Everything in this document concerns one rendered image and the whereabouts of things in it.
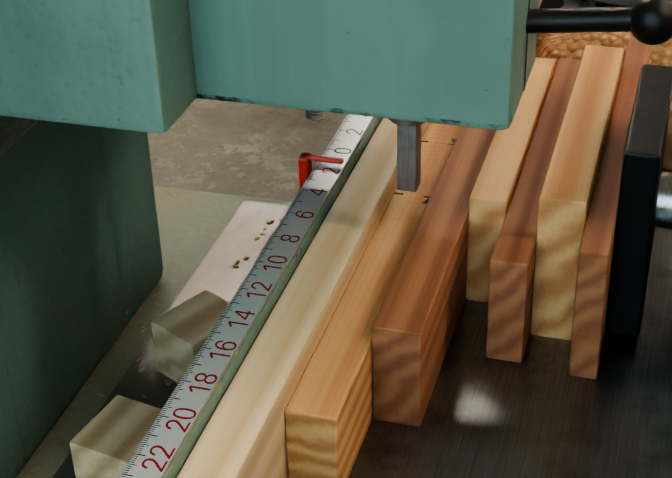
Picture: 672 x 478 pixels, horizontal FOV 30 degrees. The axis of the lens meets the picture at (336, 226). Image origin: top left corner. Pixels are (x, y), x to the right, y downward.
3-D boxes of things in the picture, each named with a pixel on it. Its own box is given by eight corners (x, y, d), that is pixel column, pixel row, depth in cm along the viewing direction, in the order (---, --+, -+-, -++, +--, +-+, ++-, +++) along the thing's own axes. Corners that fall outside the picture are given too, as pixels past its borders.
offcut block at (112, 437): (136, 523, 60) (127, 462, 58) (78, 501, 62) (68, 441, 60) (181, 471, 63) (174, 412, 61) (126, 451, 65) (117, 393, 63)
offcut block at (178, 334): (197, 396, 68) (192, 345, 67) (156, 370, 70) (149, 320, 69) (252, 361, 71) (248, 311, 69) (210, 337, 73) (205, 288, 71)
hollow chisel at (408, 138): (416, 192, 57) (416, 92, 54) (396, 190, 57) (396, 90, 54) (420, 183, 58) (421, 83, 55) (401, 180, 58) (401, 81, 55)
